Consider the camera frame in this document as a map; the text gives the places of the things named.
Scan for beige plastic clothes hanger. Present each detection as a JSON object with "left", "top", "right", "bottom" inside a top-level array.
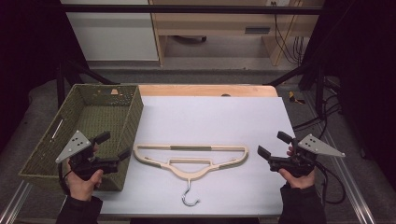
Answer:
[{"left": 133, "top": 143, "right": 250, "bottom": 207}]

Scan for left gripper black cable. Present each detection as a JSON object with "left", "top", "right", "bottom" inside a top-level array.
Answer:
[{"left": 57, "top": 161, "right": 73, "bottom": 196}]

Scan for aluminium rail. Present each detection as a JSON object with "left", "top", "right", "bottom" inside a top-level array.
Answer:
[
  {"left": 0, "top": 181, "right": 33, "bottom": 224},
  {"left": 303, "top": 92, "right": 378, "bottom": 224}
]

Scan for yellow and black tool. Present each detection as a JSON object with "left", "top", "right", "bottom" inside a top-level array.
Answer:
[{"left": 288, "top": 91, "right": 306, "bottom": 105}]

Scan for black horizontal frame bar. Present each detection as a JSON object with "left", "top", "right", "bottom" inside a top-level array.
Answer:
[{"left": 62, "top": 4, "right": 325, "bottom": 15}]

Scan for person's right hand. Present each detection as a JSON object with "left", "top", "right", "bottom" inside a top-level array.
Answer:
[{"left": 278, "top": 169, "right": 317, "bottom": 190}]

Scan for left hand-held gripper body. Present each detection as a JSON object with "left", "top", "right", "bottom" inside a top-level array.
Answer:
[{"left": 55, "top": 130, "right": 120, "bottom": 181}]

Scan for hanging black desk cables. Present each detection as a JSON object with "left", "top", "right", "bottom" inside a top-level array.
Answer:
[{"left": 273, "top": 2, "right": 310, "bottom": 65}]

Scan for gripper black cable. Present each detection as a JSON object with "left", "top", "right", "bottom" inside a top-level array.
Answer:
[
  {"left": 57, "top": 161, "right": 73, "bottom": 196},
  {"left": 314, "top": 161, "right": 347, "bottom": 205}
]

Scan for white cabinet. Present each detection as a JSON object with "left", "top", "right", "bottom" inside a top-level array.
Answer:
[{"left": 60, "top": 0, "right": 160, "bottom": 62}]

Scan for black curtain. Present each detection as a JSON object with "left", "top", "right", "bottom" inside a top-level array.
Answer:
[
  {"left": 303, "top": 0, "right": 396, "bottom": 190},
  {"left": 0, "top": 0, "right": 89, "bottom": 153}
]

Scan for light wooden desk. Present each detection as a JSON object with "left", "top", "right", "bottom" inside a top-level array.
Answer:
[{"left": 148, "top": 0, "right": 325, "bottom": 67}]

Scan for green woven basket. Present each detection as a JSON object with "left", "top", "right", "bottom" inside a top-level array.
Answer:
[{"left": 18, "top": 83, "right": 145, "bottom": 192}]

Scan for black metal stand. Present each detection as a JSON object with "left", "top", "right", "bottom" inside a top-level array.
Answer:
[
  {"left": 264, "top": 62, "right": 327, "bottom": 117},
  {"left": 55, "top": 59, "right": 120, "bottom": 110}
]

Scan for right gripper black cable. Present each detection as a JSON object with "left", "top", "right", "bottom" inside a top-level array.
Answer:
[{"left": 314, "top": 161, "right": 347, "bottom": 205}]

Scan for black floor cables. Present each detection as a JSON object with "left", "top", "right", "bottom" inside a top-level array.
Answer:
[{"left": 292, "top": 77, "right": 344, "bottom": 132}]

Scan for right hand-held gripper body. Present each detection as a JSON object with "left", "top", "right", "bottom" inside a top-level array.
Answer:
[{"left": 268, "top": 133, "right": 347, "bottom": 178}]

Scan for person's left hand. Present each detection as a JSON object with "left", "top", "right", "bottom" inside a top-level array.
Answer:
[{"left": 64, "top": 167, "right": 105, "bottom": 202}]

